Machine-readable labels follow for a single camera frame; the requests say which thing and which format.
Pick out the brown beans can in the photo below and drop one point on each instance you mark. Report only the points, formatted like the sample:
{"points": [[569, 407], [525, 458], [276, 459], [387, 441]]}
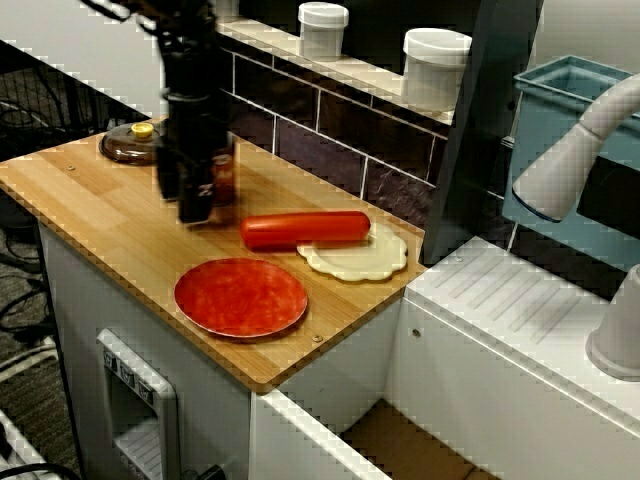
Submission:
{"points": [[225, 180]]}

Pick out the large white lidded jar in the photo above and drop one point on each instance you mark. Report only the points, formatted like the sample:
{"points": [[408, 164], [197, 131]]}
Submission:
{"points": [[435, 70]]}

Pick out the white toy sink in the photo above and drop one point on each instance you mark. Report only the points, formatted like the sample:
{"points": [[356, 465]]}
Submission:
{"points": [[475, 310]]}

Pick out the dark grey shelf post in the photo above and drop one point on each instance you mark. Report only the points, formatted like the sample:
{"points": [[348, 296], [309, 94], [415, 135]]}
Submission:
{"points": [[475, 125]]}

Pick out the cream scalloped plate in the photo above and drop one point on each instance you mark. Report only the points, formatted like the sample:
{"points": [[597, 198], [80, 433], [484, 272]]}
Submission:
{"points": [[360, 260]]}

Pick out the small white lidded jar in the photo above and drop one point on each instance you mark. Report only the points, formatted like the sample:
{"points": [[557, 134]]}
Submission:
{"points": [[322, 32]]}

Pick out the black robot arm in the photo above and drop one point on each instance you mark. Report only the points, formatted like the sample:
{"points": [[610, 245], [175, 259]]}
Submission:
{"points": [[185, 50]]}

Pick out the red round plate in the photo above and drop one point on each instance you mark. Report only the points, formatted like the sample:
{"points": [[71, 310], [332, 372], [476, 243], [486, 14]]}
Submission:
{"points": [[240, 297]]}

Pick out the white toy oven panel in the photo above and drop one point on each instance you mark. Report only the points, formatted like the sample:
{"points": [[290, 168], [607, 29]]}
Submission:
{"points": [[167, 395]]}

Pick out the brown glass lid yellow knob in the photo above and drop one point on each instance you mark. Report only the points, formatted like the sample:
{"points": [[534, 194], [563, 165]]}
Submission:
{"points": [[125, 147]]}

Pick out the cream shelf ledge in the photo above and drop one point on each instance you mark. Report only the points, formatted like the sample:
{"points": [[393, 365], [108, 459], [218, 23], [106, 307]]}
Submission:
{"points": [[370, 80]]}

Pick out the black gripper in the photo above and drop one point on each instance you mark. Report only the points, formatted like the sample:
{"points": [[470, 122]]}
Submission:
{"points": [[192, 125]]}

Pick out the white toy kitchen cabinet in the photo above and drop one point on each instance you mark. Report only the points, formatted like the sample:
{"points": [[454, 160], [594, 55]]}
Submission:
{"points": [[75, 300]]}

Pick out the red toy sausage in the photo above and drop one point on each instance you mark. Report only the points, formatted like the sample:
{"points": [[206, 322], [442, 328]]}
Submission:
{"points": [[300, 229]]}

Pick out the grey toy faucet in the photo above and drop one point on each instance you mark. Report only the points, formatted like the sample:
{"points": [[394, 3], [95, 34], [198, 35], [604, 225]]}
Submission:
{"points": [[550, 185]]}

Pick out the teal plastic bin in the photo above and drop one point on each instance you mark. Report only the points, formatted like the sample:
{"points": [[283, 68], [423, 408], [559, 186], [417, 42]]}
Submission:
{"points": [[540, 125]]}

